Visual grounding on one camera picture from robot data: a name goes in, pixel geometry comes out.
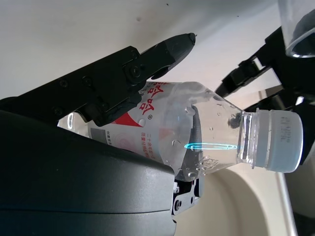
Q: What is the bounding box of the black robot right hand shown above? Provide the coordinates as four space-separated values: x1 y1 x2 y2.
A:
0 32 204 236

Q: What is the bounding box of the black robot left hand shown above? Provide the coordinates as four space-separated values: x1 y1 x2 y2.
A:
215 26 315 167

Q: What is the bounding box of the clear plastic cup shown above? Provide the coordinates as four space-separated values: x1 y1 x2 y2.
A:
277 0 315 59

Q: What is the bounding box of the clear water bottle red label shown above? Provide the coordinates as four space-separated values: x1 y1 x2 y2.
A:
58 81 304 182

